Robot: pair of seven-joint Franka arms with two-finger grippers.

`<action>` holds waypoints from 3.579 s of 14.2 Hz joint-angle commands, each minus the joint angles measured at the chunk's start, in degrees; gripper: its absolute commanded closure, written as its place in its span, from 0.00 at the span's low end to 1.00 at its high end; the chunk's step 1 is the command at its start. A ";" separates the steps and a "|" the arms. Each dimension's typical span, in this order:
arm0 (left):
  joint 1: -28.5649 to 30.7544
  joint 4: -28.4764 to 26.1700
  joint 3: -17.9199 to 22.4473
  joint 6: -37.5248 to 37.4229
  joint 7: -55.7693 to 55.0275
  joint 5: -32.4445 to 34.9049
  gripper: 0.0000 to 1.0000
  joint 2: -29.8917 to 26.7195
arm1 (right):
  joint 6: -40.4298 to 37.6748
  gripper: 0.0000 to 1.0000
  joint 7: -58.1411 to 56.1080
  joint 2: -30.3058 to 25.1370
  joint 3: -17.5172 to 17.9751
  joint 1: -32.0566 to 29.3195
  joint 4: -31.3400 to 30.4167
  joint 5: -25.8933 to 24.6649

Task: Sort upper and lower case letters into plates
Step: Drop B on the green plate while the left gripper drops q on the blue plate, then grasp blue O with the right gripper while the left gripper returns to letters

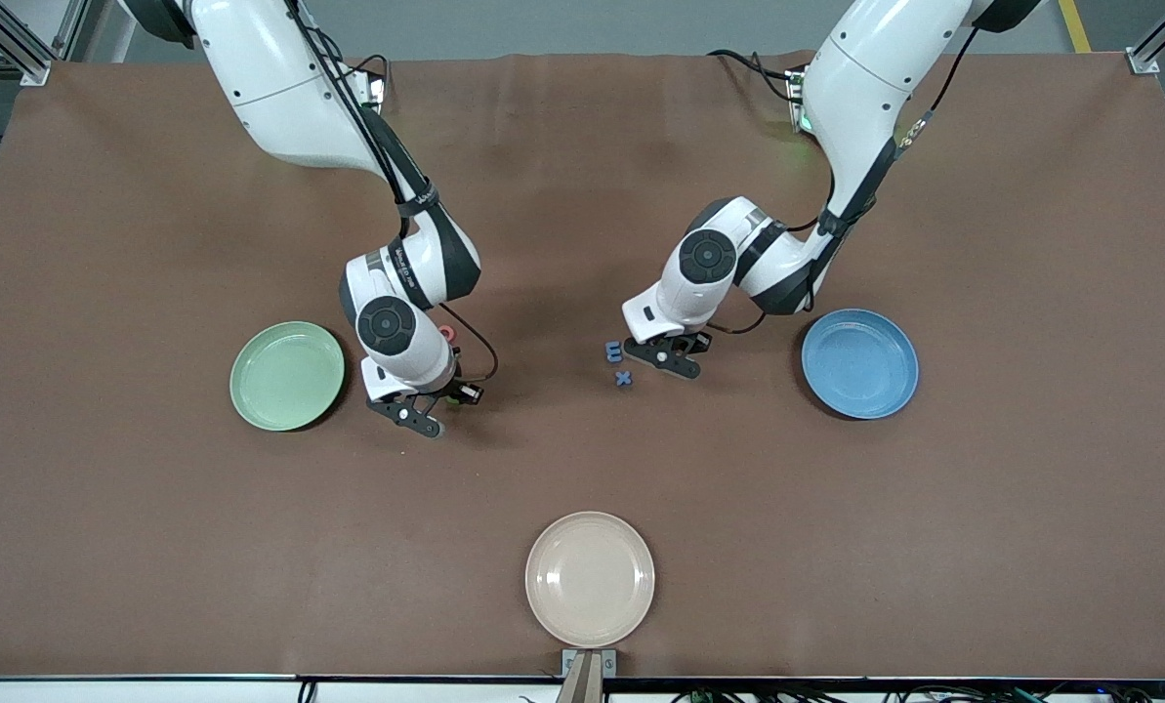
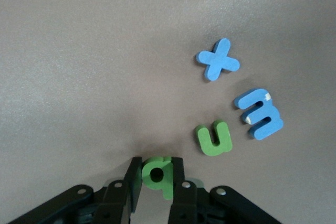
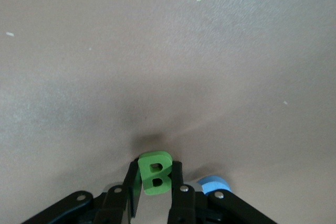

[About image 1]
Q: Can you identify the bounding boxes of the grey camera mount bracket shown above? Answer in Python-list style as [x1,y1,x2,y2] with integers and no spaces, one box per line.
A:
[555,648,618,703]

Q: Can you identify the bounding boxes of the beige round plate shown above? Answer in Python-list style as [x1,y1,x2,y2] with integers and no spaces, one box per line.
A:
[524,511,656,649]

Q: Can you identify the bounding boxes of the blue round plate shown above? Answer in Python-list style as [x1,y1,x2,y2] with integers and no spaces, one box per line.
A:
[801,309,920,421]

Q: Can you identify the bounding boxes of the green round plate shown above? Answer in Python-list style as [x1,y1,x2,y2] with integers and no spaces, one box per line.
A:
[229,321,347,433]

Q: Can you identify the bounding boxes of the brown table cover sheet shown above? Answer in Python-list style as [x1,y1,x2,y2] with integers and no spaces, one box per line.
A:
[0,51,1165,680]

